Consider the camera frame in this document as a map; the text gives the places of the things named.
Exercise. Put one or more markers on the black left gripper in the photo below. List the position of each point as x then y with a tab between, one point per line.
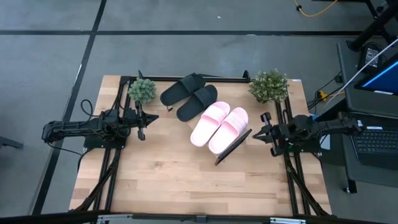
135	119

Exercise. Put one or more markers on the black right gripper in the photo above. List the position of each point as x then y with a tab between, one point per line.
280	135

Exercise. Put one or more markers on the pink slide sandal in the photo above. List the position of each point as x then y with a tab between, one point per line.
228	130
210	123

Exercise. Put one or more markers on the black slide sandal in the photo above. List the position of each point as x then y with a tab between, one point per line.
197	102
182	88

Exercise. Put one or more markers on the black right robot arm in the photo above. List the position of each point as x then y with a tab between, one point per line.
329	127

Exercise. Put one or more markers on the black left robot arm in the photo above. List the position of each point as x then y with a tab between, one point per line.
77	130

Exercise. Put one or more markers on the small round green plant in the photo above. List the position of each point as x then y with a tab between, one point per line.
142	91

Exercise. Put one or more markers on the potted plant white flowers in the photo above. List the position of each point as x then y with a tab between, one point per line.
269	86

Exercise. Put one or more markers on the laptop computer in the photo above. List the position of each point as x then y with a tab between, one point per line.
367	107

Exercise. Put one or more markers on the black laptop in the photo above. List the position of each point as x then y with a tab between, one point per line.
376	146

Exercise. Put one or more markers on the black power adapter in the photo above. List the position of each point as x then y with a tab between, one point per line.
370	57

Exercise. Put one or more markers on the monitor with blue screen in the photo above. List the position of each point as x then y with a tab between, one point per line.
385	77

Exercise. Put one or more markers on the grey furniture foot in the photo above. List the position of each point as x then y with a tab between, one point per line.
9	142

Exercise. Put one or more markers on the black desk slanted legs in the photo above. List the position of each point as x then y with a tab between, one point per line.
370	29

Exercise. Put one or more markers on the thin white rod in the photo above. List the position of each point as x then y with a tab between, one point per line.
388	46

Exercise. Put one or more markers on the wooden shelf black metal frame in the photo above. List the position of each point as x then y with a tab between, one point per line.
233	147

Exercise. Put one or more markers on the black aluminium table frame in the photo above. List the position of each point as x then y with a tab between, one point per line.
227	79

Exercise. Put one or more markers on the black camera mount beam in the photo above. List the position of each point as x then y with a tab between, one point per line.
46	217

